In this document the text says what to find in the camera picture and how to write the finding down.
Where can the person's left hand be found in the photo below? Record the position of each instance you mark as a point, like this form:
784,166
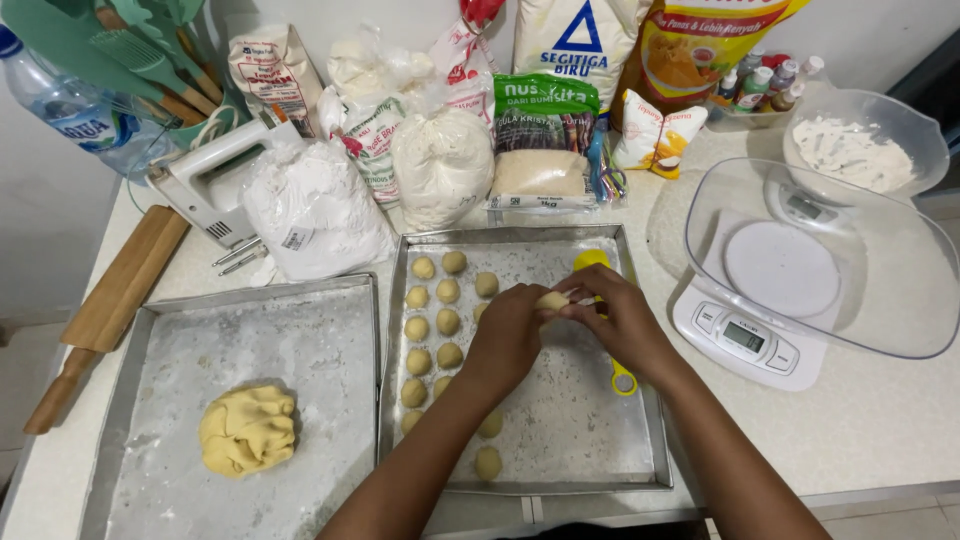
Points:
501,337

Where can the person's right hand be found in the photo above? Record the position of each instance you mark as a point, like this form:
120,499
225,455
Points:
619,322

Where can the person's left fingers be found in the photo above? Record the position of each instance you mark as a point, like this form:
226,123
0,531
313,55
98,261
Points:
534,296

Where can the person's right fingers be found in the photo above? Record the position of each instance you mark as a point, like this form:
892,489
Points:
589,289

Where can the small yellow dough ball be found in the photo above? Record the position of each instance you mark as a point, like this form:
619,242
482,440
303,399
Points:
553,301

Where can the yellow measuring spoon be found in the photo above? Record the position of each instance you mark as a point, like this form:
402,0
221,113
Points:
591,259

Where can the group of yellow dough portions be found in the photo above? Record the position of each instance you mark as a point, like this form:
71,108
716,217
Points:
448,322

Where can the pack of colourful plastic utensils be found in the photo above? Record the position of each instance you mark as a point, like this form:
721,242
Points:
609,172

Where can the floured metal baking tray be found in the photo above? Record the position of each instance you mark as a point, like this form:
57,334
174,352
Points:
577,435
300,352

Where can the green label sugar bag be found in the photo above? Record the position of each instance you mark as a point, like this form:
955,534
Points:
544,142

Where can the round clear bag white flour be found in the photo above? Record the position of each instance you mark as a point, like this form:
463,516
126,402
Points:
442,165

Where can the white digital kitchen scale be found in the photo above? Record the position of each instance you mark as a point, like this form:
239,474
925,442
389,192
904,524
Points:
742,339

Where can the small white orange packet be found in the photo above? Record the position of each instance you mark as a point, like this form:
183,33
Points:
656,131

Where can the flour packet with rose print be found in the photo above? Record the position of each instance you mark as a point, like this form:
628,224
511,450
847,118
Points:
369,146

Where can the grey digital kitchen scale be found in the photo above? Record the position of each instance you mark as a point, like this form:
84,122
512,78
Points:
806,207

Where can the large clear bag white flour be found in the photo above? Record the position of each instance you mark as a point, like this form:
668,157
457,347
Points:
315,214

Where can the red and white packet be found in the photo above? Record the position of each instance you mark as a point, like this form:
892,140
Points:
465,64

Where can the white flour sack blue triangle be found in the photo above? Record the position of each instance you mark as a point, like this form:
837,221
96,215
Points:
581,41

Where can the box of food colouring bottles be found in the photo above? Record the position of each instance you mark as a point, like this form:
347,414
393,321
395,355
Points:
761,86

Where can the knotted clear bag white powder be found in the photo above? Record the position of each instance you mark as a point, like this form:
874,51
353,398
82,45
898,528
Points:
375,64

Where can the metal mixer beater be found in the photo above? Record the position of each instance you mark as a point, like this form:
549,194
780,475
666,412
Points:
236,251
244,262

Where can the white flour heap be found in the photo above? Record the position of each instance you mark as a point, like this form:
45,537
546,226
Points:
855,154

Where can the large empty clear bowl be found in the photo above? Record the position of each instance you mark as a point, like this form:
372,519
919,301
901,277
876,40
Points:
900,300

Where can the large yellow dough lump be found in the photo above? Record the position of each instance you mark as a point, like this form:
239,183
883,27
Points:
247,431

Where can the white hand mixer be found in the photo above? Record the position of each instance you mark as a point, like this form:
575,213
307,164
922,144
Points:
214,180

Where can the beige paper flour bag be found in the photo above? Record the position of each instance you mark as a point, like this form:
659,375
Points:
274,75

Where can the clear bowl with flour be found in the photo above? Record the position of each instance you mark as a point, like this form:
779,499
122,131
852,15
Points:
892,112

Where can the black appliance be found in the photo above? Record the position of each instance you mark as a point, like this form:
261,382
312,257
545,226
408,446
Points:
934,90

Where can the wooden rolling pin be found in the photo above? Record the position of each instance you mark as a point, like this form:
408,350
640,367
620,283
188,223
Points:
124,281

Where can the holder of green kitchen utensils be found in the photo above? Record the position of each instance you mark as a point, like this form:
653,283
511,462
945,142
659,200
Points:
142,56

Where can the clear plastic water bottle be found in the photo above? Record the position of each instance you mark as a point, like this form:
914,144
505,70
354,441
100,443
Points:
71,109

